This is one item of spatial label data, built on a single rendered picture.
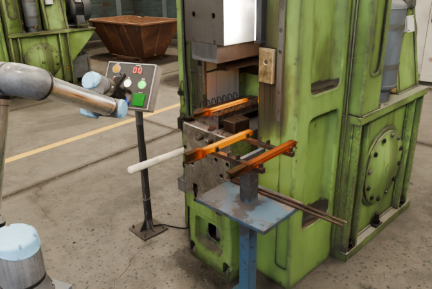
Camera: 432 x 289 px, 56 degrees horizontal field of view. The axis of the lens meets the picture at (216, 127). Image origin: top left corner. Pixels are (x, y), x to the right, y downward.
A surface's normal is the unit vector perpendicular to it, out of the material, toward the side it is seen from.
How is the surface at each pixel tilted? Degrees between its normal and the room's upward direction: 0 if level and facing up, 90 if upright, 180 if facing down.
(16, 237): 5
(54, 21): 79
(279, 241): 90
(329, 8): 89
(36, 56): 87
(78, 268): 0
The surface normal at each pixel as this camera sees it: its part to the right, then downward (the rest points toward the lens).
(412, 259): -0.01, -0.94
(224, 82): 0.69, 0.24
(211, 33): -0.73, 0.25
